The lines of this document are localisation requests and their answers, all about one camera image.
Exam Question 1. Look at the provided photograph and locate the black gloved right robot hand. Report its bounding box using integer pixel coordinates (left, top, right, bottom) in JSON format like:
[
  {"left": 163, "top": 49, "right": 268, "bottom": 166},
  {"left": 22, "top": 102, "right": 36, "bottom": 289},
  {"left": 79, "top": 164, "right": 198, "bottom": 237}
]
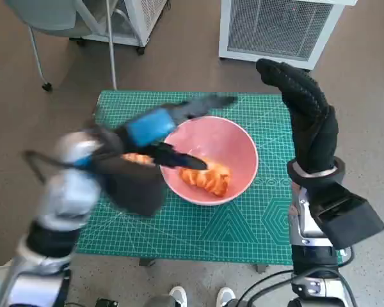
[{"left": 255, "top": 58, "right": 339, "bottom": 175}]

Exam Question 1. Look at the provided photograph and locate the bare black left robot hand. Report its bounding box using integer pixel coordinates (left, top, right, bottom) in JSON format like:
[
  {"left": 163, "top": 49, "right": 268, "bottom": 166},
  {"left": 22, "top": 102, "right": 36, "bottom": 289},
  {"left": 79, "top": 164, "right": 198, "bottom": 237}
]
[{"left": 113, "top": 95, "right": 238, "bottom": 172}]

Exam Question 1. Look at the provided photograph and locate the round toy bread bun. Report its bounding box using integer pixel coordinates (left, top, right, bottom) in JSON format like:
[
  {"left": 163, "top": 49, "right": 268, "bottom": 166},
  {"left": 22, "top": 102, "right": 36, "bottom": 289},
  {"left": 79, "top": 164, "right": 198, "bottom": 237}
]
[{"left": 120, "top": 152, "right": 154, "bottom": 164}]

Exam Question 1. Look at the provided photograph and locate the pink bowl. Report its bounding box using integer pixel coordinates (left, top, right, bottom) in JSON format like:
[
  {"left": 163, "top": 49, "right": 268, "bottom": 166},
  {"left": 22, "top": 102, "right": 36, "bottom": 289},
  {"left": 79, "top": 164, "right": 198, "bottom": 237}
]
[{"left": 160, "top": 116, "right": 260, "bottom": 207}]

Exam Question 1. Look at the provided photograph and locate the long orange toy bread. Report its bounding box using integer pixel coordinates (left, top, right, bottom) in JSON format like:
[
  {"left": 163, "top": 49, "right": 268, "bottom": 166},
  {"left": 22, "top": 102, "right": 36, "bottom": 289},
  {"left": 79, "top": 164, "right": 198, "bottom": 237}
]
[{"left": 179, "top": 158, "right": 232, "bottom": 198}]

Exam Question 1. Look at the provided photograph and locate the white metal pole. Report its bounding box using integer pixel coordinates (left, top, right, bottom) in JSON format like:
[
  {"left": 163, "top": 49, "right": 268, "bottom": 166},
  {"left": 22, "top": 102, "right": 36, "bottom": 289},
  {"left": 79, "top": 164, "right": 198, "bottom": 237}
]
[{"left": 104, "top": 0, "right": 118, "bottom": 91}]

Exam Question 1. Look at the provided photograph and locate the green cutting mat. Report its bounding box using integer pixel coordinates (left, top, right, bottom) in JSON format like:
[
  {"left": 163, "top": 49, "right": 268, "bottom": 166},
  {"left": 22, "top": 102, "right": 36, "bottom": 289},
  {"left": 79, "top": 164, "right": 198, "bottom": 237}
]
[{"left": 75, "top": 90, "right": 348, "bottom": 266}]

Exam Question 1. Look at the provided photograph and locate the white unit with mesh grille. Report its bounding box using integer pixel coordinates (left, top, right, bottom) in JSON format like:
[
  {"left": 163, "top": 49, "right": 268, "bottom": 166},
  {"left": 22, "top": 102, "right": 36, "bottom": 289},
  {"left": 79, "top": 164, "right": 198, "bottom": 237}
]
[{"left": 218, "top": 0, "right": 358, "bottom": 70}]

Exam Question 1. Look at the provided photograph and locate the grey chair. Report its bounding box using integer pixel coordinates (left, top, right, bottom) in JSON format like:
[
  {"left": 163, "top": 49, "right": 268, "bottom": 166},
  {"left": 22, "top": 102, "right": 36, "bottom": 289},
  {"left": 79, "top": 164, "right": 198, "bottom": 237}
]
[{"left": 4, "top": 0, "right": 115, "bottom": 92}]

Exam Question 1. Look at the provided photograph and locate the white shoe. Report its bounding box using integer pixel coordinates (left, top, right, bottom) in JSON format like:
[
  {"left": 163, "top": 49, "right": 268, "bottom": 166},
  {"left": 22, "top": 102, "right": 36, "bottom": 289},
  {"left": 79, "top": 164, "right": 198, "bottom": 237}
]
[
  {"left": 216, "top": 287, "right": 236, "bottom": 307},
  {"left": 168, "top": 285, "right": 188, "bottom": 307}
]

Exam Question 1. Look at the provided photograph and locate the small black box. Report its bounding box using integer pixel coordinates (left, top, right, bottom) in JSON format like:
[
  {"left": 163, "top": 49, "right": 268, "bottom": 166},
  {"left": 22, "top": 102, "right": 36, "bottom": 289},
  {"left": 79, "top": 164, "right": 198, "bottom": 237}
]
[{"left": 94, "top": 297, "right": 119, "bottom": 307}]

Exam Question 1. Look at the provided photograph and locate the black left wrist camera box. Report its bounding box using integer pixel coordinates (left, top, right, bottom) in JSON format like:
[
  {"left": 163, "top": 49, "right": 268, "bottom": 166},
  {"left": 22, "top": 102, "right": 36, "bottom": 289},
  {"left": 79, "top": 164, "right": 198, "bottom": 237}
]
[{"left": 89, "top": 153, "right": 167, "bottom": 217}]

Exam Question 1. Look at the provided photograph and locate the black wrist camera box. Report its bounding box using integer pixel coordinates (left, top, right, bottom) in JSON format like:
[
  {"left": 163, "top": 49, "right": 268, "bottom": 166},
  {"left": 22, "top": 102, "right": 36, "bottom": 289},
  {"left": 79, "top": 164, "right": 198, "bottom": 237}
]
[
  {"left": 310, "top": 182, "right": 384, "bottom": 250},
  {"left": 89, "top": 153, "right": 167, "bottom": 217}
]

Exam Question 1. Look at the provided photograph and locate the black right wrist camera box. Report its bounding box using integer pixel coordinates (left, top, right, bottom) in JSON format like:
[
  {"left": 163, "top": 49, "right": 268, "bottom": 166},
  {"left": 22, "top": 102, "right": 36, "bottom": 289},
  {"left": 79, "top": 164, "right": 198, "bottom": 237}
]
[{"left": 310, "top": 182, "right": 384, "bottom": 250}]

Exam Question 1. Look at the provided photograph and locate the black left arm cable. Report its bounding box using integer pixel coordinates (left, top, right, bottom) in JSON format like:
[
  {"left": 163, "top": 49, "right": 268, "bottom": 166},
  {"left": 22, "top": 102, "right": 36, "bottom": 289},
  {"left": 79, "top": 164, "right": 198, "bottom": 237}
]
[{"left": 22, "top": 149, "right": 84, "bottom": 186}]

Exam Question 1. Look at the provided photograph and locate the white wire cabinet on casters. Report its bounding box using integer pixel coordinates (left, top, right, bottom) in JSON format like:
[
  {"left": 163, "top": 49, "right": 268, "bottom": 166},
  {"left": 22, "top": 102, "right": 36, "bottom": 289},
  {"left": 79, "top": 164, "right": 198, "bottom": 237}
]
[{"left": 69, "top": 0, "right": 169, "bottom": 55}]

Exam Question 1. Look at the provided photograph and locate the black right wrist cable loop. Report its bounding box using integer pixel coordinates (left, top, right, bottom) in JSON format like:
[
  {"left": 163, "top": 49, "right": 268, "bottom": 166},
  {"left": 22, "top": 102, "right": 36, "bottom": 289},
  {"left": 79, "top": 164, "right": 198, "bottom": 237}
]
[{"left": 337, "top": 246, "right": 356, "bottom": 268}]

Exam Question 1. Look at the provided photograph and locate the long black right arm cable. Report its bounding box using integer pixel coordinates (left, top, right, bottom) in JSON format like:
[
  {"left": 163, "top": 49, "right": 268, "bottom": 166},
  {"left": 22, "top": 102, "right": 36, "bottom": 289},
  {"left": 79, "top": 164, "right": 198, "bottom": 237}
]
[{"left": 238, "top": 268, "right": 361, "bottom": 307}]

